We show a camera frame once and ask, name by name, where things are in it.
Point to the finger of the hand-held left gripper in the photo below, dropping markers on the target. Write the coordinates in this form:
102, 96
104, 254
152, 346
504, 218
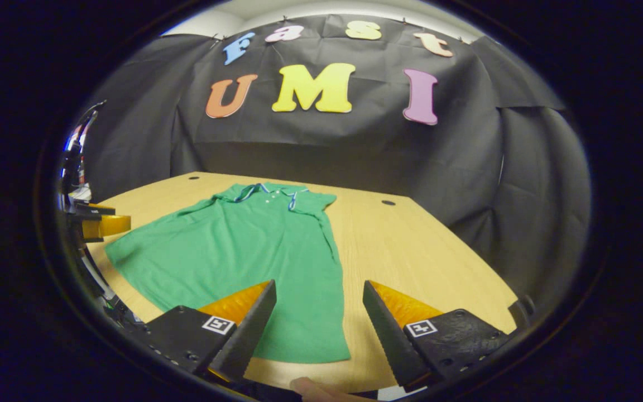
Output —
90, 211
110, 226

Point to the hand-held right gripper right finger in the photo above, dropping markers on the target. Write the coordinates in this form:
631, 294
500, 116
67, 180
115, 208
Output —
385, 335

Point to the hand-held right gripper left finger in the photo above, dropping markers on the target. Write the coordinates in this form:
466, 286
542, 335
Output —
249, 335

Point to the green T-shirt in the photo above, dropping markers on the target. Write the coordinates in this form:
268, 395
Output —
232, 251

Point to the computer monitor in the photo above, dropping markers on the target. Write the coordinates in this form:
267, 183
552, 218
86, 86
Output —
76, 139

